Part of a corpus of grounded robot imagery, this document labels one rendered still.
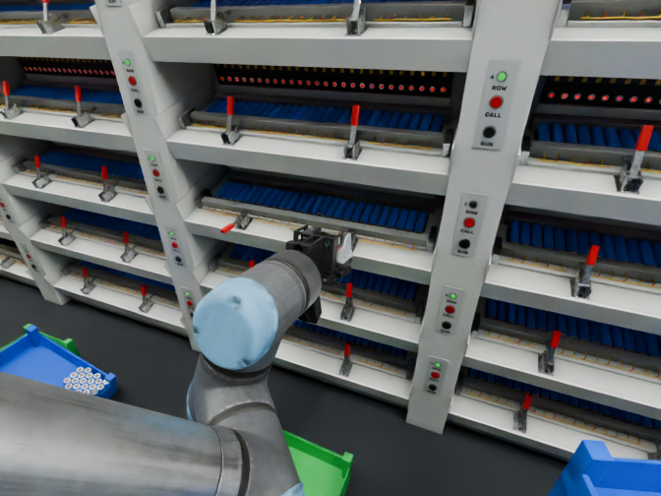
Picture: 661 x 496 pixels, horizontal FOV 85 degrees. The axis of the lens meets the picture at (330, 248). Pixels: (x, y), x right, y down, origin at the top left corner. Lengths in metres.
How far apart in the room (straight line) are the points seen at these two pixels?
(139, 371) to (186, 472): 0.98
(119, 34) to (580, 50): 0.79
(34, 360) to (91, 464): 1.09
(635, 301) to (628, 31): 0.43
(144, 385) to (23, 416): 0.98
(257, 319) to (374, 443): 0.71
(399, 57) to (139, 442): 0.58
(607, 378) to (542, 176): 0.45
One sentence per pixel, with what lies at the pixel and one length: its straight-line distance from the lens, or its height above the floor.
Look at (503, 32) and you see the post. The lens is 0.62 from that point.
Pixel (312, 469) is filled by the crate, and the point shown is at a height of 0.00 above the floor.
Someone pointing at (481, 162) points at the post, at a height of 0.71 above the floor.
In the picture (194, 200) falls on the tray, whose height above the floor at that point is 0.52.
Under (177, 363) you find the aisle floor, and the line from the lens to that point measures 1.28.
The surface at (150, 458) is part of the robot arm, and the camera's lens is 0.32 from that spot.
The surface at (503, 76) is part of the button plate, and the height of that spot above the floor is 0.84.
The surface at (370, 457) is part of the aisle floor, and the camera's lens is 1.03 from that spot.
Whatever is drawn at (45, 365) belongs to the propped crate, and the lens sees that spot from 1.36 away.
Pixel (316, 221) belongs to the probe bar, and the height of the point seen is 0.52.
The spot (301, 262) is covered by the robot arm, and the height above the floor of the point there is 0.63.
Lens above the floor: 0.89
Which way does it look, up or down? 31 degrees down
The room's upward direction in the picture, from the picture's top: straight up
